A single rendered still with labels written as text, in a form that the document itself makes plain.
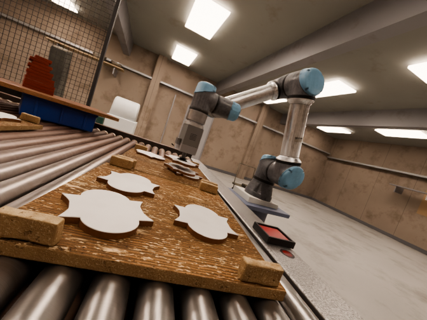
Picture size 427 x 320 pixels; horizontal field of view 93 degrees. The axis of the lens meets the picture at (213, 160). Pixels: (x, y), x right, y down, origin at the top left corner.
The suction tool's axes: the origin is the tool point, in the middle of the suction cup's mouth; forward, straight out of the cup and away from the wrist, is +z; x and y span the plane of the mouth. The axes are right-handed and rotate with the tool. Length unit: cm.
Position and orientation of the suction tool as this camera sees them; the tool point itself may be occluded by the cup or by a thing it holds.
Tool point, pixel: (181, 162)
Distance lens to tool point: 80.2
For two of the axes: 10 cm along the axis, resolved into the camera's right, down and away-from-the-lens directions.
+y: 3.5, 2.0, -9.1
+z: -3.3, 9.4, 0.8
